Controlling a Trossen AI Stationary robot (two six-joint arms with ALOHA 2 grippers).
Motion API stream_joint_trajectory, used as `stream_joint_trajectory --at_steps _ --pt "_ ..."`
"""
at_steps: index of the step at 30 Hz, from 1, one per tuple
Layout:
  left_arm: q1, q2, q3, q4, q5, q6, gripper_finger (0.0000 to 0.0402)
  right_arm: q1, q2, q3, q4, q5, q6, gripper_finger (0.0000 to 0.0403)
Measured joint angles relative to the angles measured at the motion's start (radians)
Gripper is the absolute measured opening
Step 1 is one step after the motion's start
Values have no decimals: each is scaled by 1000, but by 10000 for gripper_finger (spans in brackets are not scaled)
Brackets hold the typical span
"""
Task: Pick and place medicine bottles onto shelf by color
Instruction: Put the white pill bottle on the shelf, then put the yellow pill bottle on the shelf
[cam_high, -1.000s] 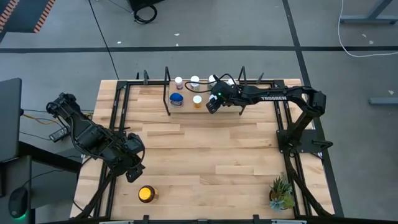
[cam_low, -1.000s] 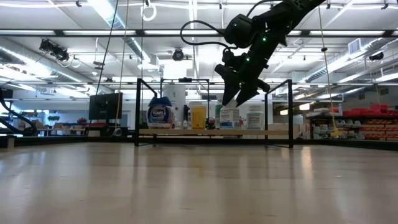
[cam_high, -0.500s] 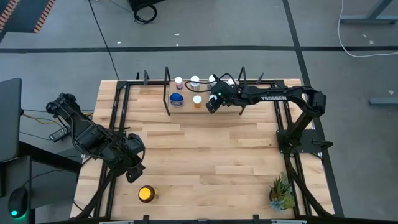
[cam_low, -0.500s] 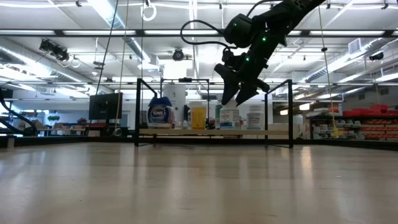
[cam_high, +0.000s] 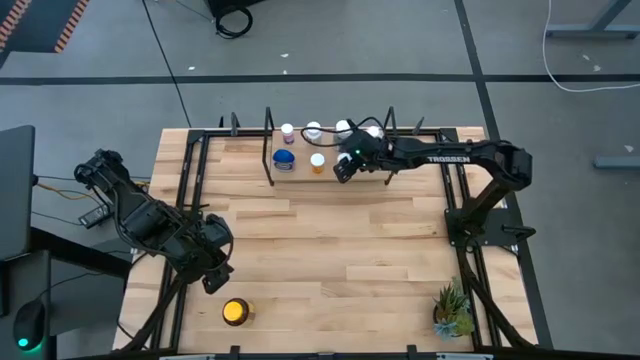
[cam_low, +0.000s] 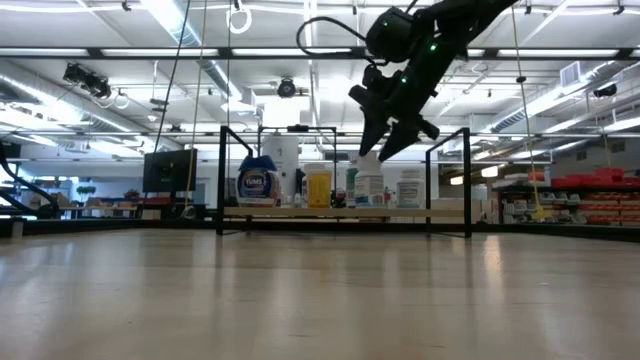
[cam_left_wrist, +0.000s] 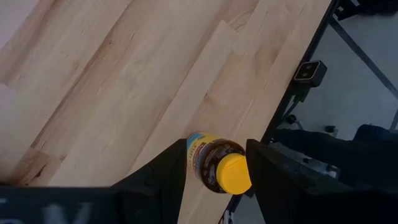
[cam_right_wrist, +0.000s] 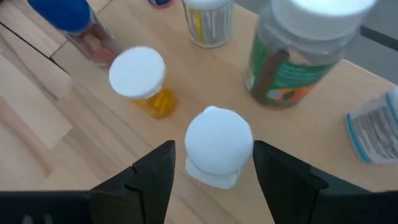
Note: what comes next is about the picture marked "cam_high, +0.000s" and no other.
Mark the orange pill bottle white cap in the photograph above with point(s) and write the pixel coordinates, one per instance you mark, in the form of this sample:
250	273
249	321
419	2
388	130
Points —
317	160

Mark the black computer mouse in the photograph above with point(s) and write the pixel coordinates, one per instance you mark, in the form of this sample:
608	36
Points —
29	325

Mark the amber bottle yellow lid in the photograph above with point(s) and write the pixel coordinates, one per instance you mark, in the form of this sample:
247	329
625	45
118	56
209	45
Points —
235	311

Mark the black side desk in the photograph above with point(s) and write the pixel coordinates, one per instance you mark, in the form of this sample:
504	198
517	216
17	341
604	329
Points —
15	190

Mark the black mat orange striped border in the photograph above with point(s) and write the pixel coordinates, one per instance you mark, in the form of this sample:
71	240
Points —
40	25

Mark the wooden shelf black metal frame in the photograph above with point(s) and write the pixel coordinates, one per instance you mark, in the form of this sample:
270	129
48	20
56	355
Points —
300	172

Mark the grey metal table base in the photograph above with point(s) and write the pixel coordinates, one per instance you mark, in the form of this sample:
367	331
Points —
590	31

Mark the potted succulent plant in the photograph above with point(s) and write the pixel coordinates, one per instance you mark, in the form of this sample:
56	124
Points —
452	310

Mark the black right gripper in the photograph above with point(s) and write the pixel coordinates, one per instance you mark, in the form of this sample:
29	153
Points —
370	150

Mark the grey metal foot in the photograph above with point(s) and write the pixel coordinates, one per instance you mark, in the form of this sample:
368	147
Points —
620	162

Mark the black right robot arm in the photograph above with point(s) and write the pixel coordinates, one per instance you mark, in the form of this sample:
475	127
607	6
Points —
500	155

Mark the white bottle with barcode label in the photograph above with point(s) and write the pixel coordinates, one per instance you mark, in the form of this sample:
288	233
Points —
313	130

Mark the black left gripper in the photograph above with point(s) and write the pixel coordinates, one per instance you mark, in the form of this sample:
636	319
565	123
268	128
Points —
215	245

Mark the pink medicine bottle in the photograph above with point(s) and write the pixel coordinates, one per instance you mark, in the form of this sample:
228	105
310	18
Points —
287	132

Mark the black power adapter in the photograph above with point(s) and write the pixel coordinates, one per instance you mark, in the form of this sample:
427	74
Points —
95	216

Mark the blue lidded jar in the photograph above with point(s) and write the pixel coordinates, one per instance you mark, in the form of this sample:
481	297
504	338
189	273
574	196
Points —
283	157

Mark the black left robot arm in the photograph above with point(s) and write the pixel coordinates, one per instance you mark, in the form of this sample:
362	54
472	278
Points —
140	215

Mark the Trader Joe's melatonin bottle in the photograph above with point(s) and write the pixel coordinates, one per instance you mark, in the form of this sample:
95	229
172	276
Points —
344	158

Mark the small white medicine bottle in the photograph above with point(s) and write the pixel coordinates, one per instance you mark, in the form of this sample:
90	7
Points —
374	131

